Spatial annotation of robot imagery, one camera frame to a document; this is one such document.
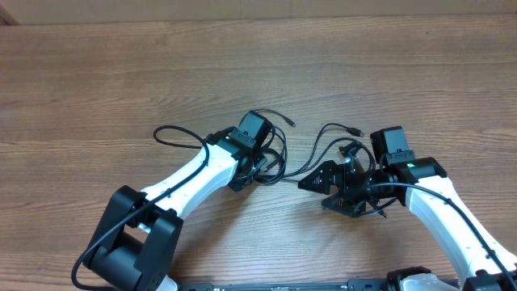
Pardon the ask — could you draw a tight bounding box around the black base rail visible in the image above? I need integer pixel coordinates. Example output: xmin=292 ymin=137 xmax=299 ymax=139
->
xmin=177 ymin=266 xmax=461 ymax=291

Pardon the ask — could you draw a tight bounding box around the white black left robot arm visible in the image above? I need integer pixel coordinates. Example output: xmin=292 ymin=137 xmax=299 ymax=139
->
xmin=71 ymin=111 xmax=275 ymax=291

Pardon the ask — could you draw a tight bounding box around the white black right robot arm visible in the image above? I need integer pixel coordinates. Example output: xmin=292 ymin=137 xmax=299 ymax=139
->
xmin=298 ymin=126 xmax=516 ymax=290

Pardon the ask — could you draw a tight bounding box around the black USB cable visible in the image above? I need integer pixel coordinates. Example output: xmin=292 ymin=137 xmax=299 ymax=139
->
xmin=282 ymin=122 xmax=377 ymax=181

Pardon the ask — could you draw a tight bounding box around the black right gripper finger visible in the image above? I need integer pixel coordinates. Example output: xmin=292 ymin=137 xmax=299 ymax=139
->
xmin=321 ymin=194 xmax=366 ymax=217
xmin=297 ymin=160 xmax=338 ymax=195

